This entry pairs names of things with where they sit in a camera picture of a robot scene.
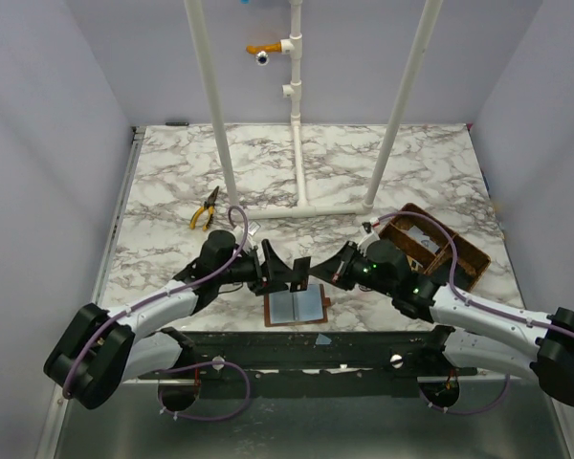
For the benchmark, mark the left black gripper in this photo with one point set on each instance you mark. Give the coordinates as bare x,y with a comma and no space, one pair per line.
259,273

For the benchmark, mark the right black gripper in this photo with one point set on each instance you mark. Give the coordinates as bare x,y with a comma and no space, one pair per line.
346,263

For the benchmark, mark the brown leather card holder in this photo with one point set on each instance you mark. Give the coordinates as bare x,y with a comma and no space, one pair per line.
297,308

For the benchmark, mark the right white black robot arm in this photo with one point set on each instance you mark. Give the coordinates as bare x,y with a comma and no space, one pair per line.
535,346

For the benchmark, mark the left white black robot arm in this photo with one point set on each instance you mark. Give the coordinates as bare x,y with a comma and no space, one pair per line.
102,348

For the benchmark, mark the grey card in tray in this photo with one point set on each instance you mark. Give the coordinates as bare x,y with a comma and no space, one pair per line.
423,239

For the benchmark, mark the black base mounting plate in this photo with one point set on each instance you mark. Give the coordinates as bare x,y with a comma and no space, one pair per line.
316,365

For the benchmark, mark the brown woven divided tray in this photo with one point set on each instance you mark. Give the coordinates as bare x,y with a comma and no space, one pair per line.
472,262

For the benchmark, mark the blue white small ball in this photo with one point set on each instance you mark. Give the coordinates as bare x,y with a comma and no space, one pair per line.
262,58

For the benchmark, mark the orange pipe hook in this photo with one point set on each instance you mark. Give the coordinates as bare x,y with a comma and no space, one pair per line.
284,46

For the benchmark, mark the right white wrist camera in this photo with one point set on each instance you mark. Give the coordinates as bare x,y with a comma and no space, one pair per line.
369,235

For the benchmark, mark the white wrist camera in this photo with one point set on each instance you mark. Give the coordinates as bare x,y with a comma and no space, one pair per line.
248,232
369,235

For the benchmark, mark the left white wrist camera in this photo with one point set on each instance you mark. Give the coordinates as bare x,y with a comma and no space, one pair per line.
248,232

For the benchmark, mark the yellow handled pliers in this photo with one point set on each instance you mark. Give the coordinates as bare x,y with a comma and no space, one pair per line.
208,207

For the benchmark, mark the white PVC pipe frame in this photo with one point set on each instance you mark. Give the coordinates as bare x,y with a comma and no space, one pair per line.
293,92

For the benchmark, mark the aluminium rail frame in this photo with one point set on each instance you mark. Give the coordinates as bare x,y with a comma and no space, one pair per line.
58,404

